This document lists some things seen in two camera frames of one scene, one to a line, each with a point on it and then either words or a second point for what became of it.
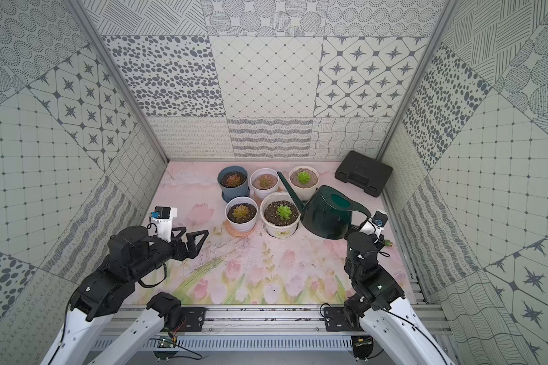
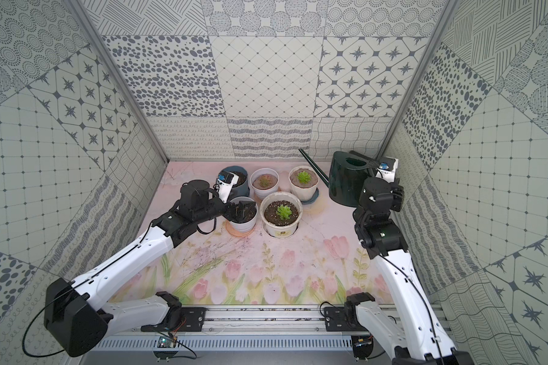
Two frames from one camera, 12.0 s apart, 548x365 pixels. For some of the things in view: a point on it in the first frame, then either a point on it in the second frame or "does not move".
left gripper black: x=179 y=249 -> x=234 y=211
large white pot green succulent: x=280 y=215 does not move
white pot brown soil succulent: x=304 y=181 does not move
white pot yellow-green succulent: x=242 y=214 does not move
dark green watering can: x=326 y=212 -> x=344 y=180
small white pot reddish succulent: x=262 y=181 does not move
